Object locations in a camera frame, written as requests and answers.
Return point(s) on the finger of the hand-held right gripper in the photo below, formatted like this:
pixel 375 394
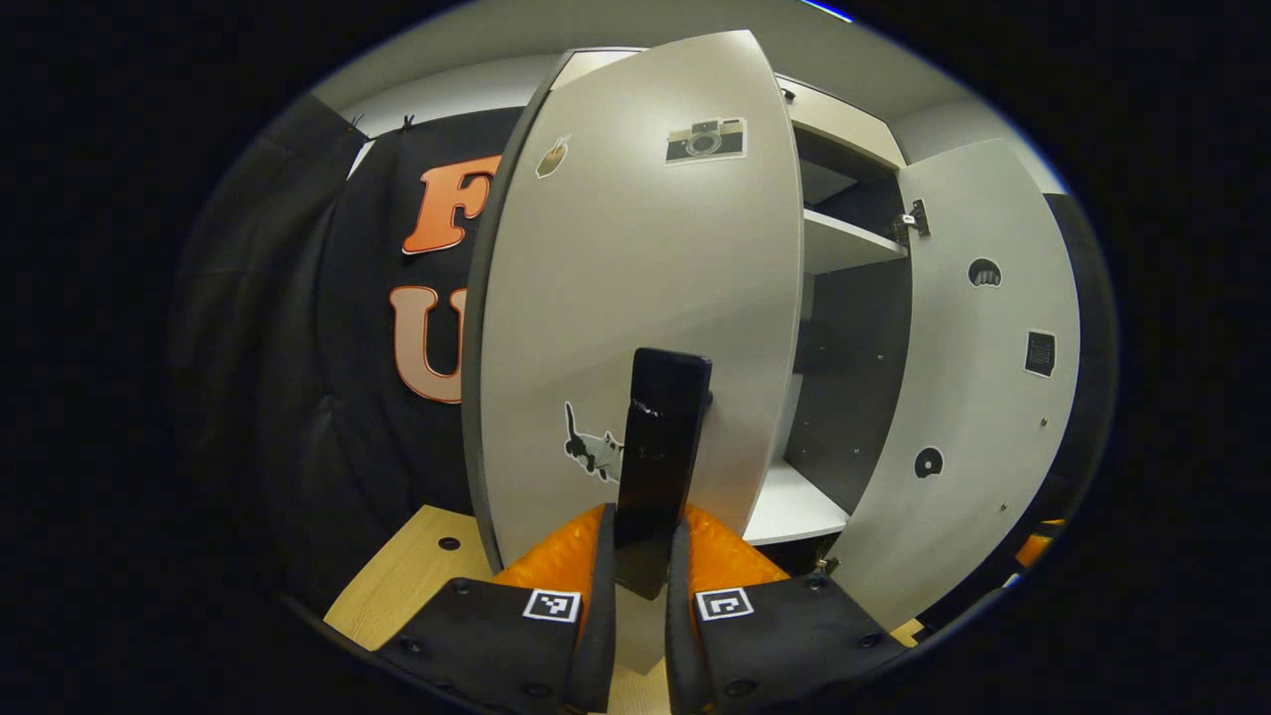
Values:
pixel 1038 544

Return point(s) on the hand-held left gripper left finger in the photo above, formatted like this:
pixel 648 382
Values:
pixel 604 616

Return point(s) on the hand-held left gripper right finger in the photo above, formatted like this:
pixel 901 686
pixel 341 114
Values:
pixel 680 636

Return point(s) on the cabinet door with cherry sticker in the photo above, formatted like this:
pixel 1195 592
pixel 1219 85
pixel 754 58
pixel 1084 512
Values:
pixel 973 397

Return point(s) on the grey double-door shoe cabinet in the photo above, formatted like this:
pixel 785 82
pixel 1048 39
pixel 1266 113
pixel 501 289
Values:
pixel 854 348

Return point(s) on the cabinet door with camera sticker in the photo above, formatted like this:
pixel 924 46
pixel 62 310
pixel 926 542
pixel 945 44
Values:
pixel 635 248

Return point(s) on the black backdrop cloth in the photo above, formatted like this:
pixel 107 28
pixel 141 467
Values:
pixel 298 348

